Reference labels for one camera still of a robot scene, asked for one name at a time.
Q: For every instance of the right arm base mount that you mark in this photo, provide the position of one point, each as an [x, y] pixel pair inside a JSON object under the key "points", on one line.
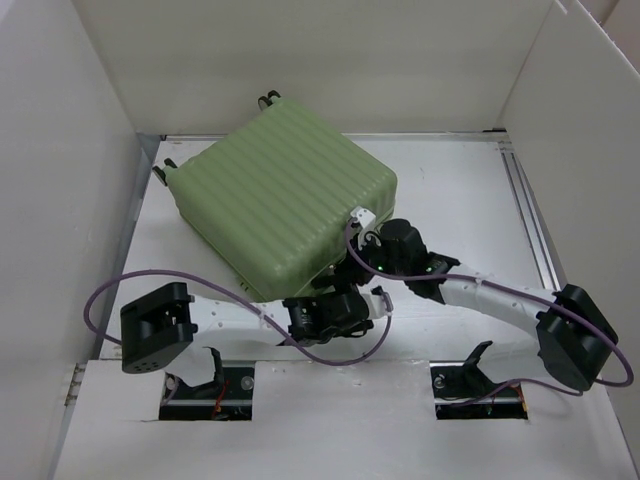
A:
{"points": [[461, 391]]}

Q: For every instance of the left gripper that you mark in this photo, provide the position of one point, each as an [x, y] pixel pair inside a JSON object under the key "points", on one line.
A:
{"points": [[341, 283]]}

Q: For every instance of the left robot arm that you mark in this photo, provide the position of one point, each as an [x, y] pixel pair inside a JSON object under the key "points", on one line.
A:
{"points": [[183, 335]]}

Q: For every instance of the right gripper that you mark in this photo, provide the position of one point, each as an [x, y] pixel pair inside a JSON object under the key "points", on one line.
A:
{"points": [[371, 240]]}

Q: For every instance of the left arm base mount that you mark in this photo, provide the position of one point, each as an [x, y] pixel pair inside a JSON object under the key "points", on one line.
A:
{"points": [[231, 401]]}

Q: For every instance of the green suitcase blue lining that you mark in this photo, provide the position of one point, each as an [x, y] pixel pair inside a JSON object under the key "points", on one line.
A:
{"points": [[273, 197]]}

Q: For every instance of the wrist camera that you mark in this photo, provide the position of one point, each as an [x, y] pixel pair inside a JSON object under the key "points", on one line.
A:
{"points": [[379, 303], [364, 221]]}

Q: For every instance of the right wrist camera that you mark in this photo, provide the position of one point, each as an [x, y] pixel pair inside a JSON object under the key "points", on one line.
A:
{"points": [[364, 221]]}

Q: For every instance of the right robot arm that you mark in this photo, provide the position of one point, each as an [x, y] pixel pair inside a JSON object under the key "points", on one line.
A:
{"points": [[568, 339]]}

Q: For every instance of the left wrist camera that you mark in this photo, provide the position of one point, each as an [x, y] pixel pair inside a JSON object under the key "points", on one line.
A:
{"points": [[379, 303]]}

